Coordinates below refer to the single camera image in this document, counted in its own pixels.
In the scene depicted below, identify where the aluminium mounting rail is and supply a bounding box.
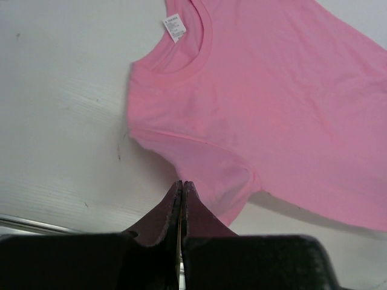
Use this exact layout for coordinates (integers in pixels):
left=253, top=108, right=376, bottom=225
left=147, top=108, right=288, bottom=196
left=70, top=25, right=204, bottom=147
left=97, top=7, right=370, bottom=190
left=0, top=214, right=78, bottom=236

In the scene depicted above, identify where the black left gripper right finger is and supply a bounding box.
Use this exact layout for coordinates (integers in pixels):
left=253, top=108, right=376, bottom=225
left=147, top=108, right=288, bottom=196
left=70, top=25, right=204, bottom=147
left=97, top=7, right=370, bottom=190
left=181, top=182, right=340, bottom=289

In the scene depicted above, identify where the pink t-shirt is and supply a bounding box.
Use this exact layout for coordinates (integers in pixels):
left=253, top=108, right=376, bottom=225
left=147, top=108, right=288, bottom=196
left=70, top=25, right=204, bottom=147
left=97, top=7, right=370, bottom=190
left=128, top=1, right=386, bottom=231

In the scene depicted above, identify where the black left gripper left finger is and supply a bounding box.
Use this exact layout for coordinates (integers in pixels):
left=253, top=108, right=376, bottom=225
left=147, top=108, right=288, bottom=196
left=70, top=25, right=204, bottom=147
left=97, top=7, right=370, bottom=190
left=1, top=181, right=183, bottom=289

